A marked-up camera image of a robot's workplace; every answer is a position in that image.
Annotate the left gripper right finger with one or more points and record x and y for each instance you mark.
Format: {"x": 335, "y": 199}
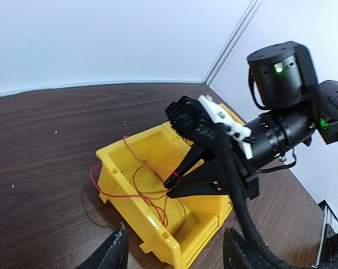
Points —
{"x": 238, "y": 254}

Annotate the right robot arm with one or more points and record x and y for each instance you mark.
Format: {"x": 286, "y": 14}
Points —
{"x": 293, "y": 103}

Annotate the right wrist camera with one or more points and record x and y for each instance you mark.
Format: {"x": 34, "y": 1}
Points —
{"x": 197, "y": 119}

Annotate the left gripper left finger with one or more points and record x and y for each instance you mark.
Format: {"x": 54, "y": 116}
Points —
{"x": 112, "y": 253}

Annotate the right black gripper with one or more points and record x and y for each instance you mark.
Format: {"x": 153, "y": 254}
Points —
{"x": 228, "y": 172}

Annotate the right aluminium frame post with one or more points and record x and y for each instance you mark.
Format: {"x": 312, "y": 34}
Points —
{"x": 238, "y": 32}

